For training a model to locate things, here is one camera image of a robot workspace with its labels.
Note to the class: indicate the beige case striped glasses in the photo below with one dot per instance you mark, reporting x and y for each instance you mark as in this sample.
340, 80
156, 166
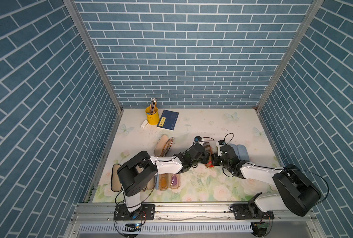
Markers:
163, 146

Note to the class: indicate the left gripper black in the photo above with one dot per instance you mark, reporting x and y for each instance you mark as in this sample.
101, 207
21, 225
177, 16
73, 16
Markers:
204, 160

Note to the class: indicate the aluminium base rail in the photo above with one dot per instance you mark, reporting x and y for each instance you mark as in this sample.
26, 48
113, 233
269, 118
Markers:
189, 220

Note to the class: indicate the blue case yellow glasses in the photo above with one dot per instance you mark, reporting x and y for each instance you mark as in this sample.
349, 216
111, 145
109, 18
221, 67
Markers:
233, 152

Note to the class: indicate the blue case orange glasses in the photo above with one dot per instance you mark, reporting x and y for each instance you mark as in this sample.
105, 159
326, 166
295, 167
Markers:
162, 182

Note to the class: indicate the pencils in cup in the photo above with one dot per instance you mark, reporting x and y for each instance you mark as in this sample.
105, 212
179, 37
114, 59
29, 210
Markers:
153, 106

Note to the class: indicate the plaid case red glasses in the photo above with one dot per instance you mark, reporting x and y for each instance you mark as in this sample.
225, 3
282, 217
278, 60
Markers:
209, 151

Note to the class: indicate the yellow pen cup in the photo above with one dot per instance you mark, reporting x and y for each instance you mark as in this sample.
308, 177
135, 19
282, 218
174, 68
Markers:
152, 116

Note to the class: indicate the dark blue book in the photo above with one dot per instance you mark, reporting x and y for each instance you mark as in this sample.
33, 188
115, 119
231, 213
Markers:
168, 120

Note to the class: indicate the blue case white glasses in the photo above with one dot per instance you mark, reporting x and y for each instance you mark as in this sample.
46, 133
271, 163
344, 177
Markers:
242, 152

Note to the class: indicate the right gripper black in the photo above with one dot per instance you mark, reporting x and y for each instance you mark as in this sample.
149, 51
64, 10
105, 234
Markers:
214, 156

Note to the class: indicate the white eraser sharpener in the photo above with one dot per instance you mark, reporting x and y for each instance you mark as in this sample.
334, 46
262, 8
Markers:
144, 124

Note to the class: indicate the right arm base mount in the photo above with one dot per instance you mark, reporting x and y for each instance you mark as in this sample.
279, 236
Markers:
246, 211

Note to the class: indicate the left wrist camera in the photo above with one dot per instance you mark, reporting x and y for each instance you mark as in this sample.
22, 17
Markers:
198, 140

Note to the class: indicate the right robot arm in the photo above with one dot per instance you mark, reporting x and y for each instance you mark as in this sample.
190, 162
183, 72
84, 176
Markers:
294, 191

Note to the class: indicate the beige case black glasses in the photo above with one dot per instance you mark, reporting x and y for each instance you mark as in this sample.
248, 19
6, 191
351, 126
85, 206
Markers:
115, 183

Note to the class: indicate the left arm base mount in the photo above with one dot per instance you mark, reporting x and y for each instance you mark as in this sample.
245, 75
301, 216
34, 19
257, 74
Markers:
144, 212

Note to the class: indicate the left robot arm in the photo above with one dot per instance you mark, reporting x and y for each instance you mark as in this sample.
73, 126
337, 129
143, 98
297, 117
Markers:
135, 174

